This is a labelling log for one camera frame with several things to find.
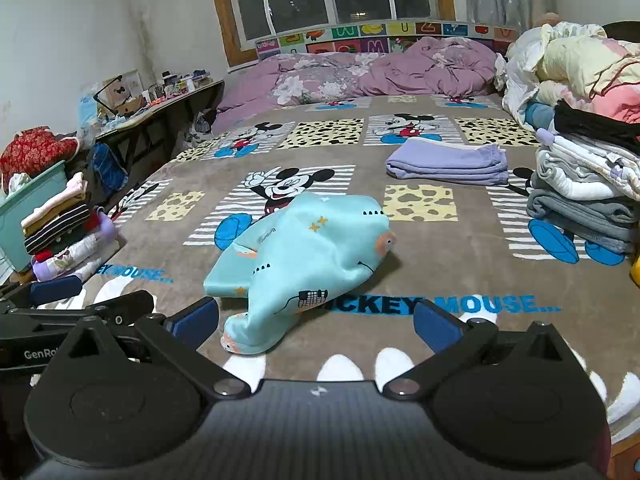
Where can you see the stack of folded clothes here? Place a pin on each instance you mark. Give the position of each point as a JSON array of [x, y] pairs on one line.
[[60, 230]]

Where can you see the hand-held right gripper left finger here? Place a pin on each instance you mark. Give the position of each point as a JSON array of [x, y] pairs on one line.
[[194, 321]]

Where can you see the clutter of small desk items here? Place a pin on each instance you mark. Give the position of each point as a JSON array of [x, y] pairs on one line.
[[130, 95]]

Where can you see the black garment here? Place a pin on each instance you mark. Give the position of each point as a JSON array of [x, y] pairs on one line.
[[590, 122]]

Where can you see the cartoon printed blanket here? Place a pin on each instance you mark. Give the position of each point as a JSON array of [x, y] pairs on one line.
[[450, 250]]

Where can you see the pile of clothes right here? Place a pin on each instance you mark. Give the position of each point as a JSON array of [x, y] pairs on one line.
[[575, 55]]

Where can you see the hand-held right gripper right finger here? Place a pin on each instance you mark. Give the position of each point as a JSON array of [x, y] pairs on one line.
[[434, 327]]

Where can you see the dark wooden desk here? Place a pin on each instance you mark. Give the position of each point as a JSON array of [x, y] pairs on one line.
[[150, 120]]

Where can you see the yellow object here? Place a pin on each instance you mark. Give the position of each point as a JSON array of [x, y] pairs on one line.
[[635, 272]]

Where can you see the white folded clothes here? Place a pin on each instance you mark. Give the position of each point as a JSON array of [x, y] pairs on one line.
[[585, 170]]

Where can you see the teal storage bin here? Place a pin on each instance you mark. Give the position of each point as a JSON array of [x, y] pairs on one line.
[[20, 220]]

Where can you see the blue bag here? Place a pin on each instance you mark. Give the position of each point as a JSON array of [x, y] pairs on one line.
[[107, 167]]

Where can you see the light blue printed garment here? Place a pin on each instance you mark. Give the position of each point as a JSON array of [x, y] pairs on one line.
[[310, 250]]

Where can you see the colourful alphabet panel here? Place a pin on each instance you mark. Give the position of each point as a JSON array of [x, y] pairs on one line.
[[370, 35]]

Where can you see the folded lilac pants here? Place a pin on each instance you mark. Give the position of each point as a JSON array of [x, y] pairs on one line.
[[440, 162]]

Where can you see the purple floral duvet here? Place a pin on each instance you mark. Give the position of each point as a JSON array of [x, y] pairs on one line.
[[350, 75]]

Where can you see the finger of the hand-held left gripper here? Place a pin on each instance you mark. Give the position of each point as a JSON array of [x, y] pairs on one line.
[[55, 289], [122, 307]]

